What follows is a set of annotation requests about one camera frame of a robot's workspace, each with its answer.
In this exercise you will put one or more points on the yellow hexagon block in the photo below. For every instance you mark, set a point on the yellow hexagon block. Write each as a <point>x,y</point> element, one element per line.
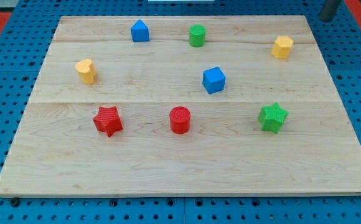
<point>282,47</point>

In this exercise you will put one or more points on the red cylinder block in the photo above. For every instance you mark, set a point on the red cylinder block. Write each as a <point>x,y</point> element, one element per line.
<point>179,119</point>

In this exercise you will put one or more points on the wooden board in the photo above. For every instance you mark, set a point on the wooden board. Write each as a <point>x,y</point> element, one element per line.
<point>58,152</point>

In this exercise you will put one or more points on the blue cube block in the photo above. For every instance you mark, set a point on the blue cube block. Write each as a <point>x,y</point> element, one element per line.
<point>213,80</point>

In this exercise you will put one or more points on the red star block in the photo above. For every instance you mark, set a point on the red star block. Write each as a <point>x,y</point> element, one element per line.
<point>108,120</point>

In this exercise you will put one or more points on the green cylinder block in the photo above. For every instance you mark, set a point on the green cylinder block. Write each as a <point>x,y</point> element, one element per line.
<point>197,34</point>

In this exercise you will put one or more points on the blue triangular prism block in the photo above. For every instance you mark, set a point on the blue triangular prism block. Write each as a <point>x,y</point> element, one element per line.
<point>140,32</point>

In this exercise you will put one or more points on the green star block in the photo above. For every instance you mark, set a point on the green star block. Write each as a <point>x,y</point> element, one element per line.
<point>272,117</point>

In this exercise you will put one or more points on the yellow heart block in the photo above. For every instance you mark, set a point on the yellow heart block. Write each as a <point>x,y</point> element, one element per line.
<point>86,71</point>

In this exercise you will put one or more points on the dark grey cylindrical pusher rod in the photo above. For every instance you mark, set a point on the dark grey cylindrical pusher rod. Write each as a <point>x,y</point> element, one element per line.
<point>329,10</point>

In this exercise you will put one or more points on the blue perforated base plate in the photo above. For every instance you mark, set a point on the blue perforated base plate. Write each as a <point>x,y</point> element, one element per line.
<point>23,46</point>

